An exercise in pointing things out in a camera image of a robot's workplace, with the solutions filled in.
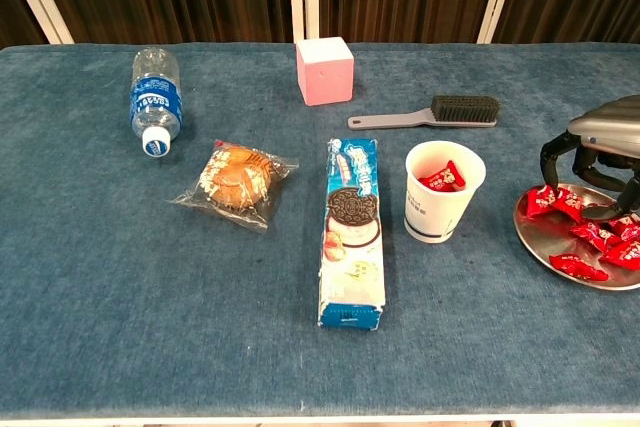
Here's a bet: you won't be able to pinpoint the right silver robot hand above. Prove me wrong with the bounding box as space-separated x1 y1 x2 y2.
538 95 640 222

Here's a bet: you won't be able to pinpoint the round metal plate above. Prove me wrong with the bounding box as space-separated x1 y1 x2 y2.
513 182 640 291

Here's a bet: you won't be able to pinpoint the white paper cup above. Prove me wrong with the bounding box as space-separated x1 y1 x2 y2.
403 140 488 245

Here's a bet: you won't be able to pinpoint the grey brush black bristles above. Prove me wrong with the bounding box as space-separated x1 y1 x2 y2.
347 94 501 131

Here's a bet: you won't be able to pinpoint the blue sandwich cookie box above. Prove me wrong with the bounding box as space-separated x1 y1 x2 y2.
316 137 387 333

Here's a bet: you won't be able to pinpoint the pink foam cube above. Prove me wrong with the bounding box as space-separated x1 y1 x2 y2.
294 37 355 107

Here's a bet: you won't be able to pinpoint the bread in clear wrapper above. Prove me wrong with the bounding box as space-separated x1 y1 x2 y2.
168 139 300 233

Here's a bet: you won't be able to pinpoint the clear water bottle blue label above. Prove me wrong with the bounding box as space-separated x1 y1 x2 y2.
129 46 185 160

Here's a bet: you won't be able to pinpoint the blue velvet table cover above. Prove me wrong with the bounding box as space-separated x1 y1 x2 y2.
0 41 640 421

